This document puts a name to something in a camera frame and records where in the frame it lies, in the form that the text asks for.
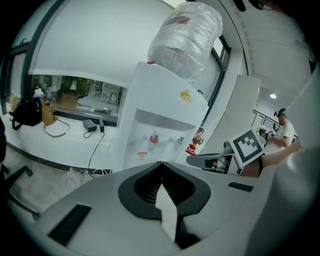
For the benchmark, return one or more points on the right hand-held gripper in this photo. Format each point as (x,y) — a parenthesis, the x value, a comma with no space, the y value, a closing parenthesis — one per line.
(246,147)

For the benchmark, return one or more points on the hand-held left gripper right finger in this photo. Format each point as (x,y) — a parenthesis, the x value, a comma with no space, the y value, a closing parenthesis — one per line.
(225,212)

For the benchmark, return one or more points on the yellow drink bottle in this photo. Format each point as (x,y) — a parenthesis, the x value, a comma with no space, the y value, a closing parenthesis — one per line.
(13,101)

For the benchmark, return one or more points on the black power adapter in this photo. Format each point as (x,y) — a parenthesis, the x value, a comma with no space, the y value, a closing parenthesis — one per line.
(89,125)

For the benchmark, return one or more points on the black office chair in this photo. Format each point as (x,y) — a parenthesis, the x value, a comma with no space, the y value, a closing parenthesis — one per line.
(17,190)

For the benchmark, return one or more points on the white roller blind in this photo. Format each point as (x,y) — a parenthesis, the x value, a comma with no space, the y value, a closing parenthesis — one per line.
(100,37)

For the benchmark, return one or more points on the white plush toy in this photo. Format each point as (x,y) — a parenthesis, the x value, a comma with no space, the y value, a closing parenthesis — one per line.
(39,92)

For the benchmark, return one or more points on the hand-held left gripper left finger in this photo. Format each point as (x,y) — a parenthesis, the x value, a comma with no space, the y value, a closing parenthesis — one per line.
(100,212)

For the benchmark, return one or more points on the black backpack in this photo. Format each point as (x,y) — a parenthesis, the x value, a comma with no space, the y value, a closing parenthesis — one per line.
(26,113)

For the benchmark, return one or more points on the white pillar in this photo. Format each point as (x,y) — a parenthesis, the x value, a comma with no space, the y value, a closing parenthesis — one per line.
(240,100)

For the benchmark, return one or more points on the person's right forearm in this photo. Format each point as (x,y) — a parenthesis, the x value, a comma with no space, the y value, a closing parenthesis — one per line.
(282,153)

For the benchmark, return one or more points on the plastic-wrapped water bottle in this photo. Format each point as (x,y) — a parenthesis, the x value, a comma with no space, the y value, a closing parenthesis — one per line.
(185,40)

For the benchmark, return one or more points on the round ceiling light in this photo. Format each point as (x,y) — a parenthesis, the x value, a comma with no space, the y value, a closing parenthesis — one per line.
(273,95)

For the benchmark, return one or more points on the white water dispenser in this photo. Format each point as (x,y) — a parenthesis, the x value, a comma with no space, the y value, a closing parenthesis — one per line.
(160,112)

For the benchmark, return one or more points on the metal stair railing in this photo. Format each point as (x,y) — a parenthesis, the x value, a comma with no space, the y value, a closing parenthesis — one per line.
(266,122)

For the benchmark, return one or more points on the tan handbag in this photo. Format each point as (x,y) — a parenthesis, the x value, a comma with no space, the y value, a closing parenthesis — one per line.
(47,112)

